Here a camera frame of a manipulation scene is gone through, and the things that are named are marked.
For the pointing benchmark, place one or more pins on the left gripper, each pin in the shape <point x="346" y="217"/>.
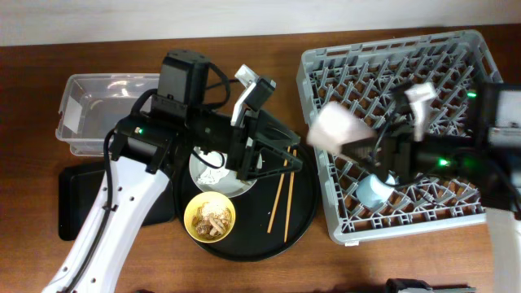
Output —
<point x="242" y="161"/>

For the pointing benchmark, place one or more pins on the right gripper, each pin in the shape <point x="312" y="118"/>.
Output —
<point x="395" y="154"/>

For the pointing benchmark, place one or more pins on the wooden chopstick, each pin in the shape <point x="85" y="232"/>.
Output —
<point x="275" y="205"/>
<point x="289" y="202"/>

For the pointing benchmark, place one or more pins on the pink cup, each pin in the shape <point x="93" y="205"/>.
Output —
<point x="335" y="126"/>

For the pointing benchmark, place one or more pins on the blue cup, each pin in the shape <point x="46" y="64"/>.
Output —
<point x="372" y="192"/>

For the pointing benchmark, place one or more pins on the white tissue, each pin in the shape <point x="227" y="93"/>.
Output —
<point x="213" y="167"/>

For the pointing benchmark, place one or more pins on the grey plate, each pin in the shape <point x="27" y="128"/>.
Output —
<point x="230" y="185"/>

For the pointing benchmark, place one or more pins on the yellow bowl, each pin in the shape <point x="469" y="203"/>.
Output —
<point x="213" y="197"/>

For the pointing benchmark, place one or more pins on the food scraps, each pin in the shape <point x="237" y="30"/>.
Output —
<point x="211" y="220"/>

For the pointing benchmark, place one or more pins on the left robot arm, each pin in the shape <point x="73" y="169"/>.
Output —
<point x="148" y="147"/>

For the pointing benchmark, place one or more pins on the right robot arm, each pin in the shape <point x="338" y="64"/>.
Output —
<point x="487" y="157"/>

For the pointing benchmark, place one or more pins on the grey dishwasher rack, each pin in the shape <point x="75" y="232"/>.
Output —
<point x="360" y="77"/>

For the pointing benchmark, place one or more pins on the round black tray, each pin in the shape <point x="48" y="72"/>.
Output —
<point x="249" y="240"/>

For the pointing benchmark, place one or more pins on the clear plastic bin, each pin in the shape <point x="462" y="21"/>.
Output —
<point x="92" y="104"/>

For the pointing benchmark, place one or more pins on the black rectangular tray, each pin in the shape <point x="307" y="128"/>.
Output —
<point x="78" y="188"/>

